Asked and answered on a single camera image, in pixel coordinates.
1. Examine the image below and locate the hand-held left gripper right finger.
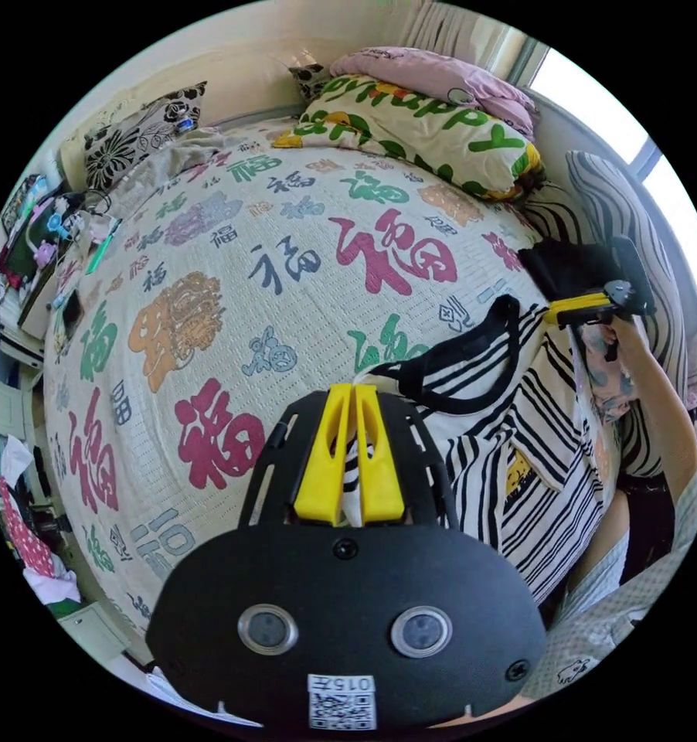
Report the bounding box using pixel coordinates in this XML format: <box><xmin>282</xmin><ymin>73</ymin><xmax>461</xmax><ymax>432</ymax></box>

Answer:
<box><xmin>355</xmin><ymin>384</ymin><xmax>410</xmax><ymax>526</ymax></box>

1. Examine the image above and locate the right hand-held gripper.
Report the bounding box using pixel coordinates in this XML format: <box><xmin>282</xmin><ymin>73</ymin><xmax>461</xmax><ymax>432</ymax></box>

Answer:
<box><xmin>544</xmin><ymin>279</ymin><xmax>657</xmax><ymax>327</ymax></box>

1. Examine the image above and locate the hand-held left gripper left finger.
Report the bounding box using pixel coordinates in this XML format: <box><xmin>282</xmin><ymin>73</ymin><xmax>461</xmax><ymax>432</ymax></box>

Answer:
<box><xmin>293</xmin><ymin>383</ymin><xmax>352</xmax><ymax>526</ymax></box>

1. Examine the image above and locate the black and white striped t-shirt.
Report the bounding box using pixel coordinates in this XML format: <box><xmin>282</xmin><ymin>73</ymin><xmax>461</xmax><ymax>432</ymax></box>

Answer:
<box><xmin>331</xmin><ymin>292</ymin><xmax>623</xmax><ymax>605</ymax></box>

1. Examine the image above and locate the person's right forearm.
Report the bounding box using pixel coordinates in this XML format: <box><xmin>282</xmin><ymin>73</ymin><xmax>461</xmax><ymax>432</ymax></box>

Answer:
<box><xmin>617</xmin><ymin>342</ymin><xmax>697</xmax><ymax>502</ymax></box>

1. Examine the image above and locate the grey striped cushion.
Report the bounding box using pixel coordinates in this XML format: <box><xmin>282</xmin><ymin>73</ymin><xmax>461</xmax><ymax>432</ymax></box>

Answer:
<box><xmin>565</xmin><ymin>149</ymin><xmax>690</xmax><ymax>381</ymax></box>

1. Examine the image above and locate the person's right hand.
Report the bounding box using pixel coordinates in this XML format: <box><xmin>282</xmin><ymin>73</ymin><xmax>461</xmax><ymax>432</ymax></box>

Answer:
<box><xmin>605</xmin><ymin>315</ymin><xmax>646</xmax><ymax>365</ymax></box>

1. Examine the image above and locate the person's left hand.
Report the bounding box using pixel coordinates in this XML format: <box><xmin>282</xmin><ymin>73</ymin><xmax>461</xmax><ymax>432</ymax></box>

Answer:
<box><xmin>428</xmin><ymin>697</ymin><xmax>526</xmax><ymax>730</ymax></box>

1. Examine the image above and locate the black garment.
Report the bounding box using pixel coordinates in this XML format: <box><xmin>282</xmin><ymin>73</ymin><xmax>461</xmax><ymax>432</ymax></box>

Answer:
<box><xmin>518</xmin><ymin>242</ymin><xmax>617</xmax><ymax>304</ymax></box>

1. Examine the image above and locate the pink printed garment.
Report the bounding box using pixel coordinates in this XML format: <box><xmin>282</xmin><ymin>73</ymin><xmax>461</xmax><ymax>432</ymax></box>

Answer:
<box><xmin>577</xmin><ymin>322</ymin><xmax>638</xmax><ymax>427</ymax></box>

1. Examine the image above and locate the bed with printed quilt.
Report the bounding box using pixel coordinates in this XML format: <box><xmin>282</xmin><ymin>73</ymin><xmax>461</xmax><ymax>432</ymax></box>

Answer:
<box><xmin>39</xmin><ymin>110</ymin><xmax>561</xmax><ymax>642</ymax></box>

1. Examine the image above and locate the window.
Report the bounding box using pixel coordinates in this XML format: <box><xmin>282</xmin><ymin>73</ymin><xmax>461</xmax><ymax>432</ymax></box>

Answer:
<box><xmin>526</xmin><ymin>49</ymin><xmax>697</xmax><ymax>305</ymax></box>

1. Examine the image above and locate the folded quilt with green letters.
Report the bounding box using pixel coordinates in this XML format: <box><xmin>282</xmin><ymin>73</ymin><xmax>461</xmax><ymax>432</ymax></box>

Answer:
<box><xmin>271</xmin><ymin>73</ymin><xmax>546</xmax><ymax>203</ymax></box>

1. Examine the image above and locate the pink blanket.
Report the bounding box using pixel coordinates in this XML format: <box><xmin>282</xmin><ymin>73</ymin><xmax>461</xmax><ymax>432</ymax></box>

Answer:
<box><xmin>329</xmin><ymin>46</ymin><xmax>539</xmax><ymax>139</ymax></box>

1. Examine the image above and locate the cream curtain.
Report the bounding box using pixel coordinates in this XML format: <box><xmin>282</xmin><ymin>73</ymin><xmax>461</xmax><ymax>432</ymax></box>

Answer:
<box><xmin>399</xmin><ymin>4</ymin><xmax>536</xmax><ymax>80</ymax></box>

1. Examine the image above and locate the pile of clothes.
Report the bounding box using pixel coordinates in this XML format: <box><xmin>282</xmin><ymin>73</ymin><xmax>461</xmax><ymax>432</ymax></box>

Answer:
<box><xmin>0</xmin><ymin>427</ymin><xmax>84</xmax><ymax>618</ymax></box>

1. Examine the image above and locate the small black and white floral pillow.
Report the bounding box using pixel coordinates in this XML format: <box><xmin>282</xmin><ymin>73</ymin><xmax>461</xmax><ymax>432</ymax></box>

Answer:
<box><xmin>289</xmin><ymin>62</ymin><xmax>333</xmax><ymax>104</ymax></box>

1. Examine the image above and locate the grey cloth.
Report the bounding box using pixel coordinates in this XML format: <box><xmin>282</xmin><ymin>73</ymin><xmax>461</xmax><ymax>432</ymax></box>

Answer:
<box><xmin>125</xmin><ymin>128</ymin><xmax>236</xmax><ymax>196</ymax></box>

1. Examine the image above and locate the cluttered bedside shelf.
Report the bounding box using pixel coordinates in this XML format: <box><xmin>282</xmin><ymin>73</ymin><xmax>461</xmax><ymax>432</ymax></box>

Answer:
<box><xmin>0</xmin><ymin>172</ymin><xmax>124</xmax><ymax>369</ymax></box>

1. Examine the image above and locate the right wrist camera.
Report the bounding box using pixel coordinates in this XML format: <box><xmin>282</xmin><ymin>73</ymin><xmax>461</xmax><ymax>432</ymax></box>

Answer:
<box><xmin>610</xmin><ymin>233</ymin><xmax>646</xmax><ymax>288</ymax></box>

